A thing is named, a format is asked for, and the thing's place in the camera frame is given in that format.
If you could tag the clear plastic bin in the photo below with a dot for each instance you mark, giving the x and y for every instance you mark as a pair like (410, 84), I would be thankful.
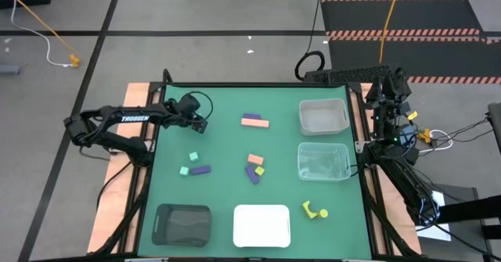
(323, 162)

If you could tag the yellow arch block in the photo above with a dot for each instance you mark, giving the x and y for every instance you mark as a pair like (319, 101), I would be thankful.
(308, 212)

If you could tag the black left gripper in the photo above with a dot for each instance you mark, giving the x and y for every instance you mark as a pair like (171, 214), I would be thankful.
(188, 107)

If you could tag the grey plastic bin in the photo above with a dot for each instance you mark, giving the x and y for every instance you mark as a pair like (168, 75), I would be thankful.
(323, 117)

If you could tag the long orange block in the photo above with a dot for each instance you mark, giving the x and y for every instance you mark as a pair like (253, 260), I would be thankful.
(255, 123)

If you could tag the white plastic bin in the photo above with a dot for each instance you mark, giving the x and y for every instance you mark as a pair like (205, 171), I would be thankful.
(261, 225)

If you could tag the grey flat floor object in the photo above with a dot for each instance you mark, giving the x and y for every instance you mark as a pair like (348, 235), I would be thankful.
(8, 69)

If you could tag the dark smoky plastic bin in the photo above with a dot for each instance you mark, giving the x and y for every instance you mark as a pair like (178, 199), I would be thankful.
(182, 225)

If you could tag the black aluminium table frame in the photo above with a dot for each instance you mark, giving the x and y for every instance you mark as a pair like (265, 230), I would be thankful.
(354, 94)

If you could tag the small teal cube block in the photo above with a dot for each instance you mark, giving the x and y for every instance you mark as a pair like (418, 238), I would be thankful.
(193, 156)
(184, 171)

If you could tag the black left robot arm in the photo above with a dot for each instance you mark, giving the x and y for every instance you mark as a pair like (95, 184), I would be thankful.
(133, 118)

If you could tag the green table mat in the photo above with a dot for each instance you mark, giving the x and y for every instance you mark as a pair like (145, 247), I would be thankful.
(227, 144)

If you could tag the purple rectangular block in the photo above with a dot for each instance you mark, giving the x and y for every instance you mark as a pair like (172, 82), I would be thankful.
(252, 115)
(251, 175)
(200, 170)

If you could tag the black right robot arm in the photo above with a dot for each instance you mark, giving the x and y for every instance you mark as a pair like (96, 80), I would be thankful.
(407, 180)

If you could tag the black perforated case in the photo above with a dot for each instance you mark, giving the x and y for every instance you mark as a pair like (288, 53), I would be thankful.
(348, 75)

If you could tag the yellow cube block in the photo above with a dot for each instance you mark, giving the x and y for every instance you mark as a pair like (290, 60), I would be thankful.
(259, 171)

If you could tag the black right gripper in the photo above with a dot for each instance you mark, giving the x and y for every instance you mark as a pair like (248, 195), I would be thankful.
(385, 105)

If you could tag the yellow cylinder block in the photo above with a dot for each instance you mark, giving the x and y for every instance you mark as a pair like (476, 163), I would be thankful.
(323, 213)

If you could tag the black furniture piece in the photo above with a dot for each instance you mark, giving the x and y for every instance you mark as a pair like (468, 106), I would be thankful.
(469, 211)

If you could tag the short orange block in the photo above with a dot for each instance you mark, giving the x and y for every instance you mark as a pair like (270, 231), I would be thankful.
(255, 159)

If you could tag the yellow connector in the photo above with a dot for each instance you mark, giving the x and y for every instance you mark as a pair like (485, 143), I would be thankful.
(424, 135)

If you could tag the black striped-edge floor mat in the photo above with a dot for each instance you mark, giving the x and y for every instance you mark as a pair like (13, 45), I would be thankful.
(411, 54)

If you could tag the white paper sheet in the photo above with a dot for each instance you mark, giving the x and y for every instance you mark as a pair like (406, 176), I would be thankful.
(438, 230)

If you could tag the yellow tag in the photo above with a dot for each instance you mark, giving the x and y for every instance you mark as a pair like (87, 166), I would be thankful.
(412, 115)

